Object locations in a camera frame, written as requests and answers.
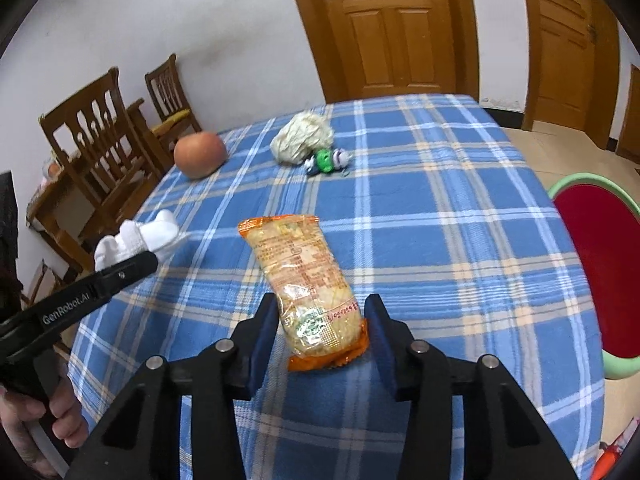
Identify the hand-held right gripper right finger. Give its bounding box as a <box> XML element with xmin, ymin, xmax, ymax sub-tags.
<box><xmin>364</xmin><ymin>294</ymin><xmax>581</xmax><ymax>480</ymax></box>

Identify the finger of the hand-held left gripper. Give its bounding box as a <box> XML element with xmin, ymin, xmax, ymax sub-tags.
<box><xmin>92</xmin><ymin>251</ymin><xmax>160</xmax><ymax>299</ymax></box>

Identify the wooden slat-back chair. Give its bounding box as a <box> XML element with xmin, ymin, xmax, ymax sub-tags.
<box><xmin>39</xmin><ymin>67</ymin><xmax>166</xmax><ymax>271</ymax></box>

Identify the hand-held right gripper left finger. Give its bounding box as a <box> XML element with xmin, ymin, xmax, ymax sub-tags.
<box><xmin>65</xmin><ymin>292</ymin><xmax>279</xmax><ymax>480</ymax></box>

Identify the orange noodle snack packet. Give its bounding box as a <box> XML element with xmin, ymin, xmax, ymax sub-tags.
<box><xmin>237</xmin><ymin>215</ymin><xmax>370</xmax><ymax>373</ymax></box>

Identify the wooden chair with yellow cushion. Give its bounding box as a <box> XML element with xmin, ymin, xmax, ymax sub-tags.
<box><xmin>127</xmin><ymin>54</ymin><xmax>202</xmax><ymax>171</ymax></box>

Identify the blue plaid tablecloth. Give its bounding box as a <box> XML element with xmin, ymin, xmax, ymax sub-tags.
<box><xmin>66</xmin><ymin>92</ymin><xmax>606</xmax><ymax>480</ymax></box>

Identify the crumpled cream paper ball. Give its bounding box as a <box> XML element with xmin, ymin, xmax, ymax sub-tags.
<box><xmin>270</xmin><ymin>111</ymin><xmax>335</xmax><ymax>166</ymax></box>

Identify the red round stool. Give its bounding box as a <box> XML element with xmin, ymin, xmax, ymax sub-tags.
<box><xmin>547</xmin><ymin>172</ymin><xmax>640</xmax><ymax>381</ymax></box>

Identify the white sock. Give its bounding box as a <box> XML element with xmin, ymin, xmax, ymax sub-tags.
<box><xmin>94</xmin><ymin>210</ymin><xmax>181</xmax><ymax>272</ymax></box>

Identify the orange plastic item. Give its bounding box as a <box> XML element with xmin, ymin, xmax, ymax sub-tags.
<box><xmin>591</xmin><ymin>440</ymin><xmax>626</xmax><ymax>480</ymax></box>

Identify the wooden side table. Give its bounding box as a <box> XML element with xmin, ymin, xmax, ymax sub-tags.
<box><xmin>26</xmin><ymin>157</ymin><xmax>101</xmax><ymax>273</ymax></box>

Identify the wooden panel door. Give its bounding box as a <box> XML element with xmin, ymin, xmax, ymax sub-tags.
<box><xmin>282</xmin><ymin>0</ymin><xmax>481</xmax><ymax>103</ymax></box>
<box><xmin>517</xmin><ymin>0</ymin><xmax>621</xmax><ymax>151</ymax></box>

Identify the person's left hand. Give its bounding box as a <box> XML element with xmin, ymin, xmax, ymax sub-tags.
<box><xmin>0</xmin><ymin>375</ymin><xmax>89</xmax><ymax>478</ymax></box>

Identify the round reddish fruit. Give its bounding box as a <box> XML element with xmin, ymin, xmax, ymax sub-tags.
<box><xmin>173</xmin><ymin>131</ymin><xmax>227</xmax><ymax>180</ymax></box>

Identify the small green toy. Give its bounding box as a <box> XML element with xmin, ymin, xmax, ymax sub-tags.
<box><xmin>305</xmin><ymin>147</ymin><xmax>352</xmax><ymax>178</ymax></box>

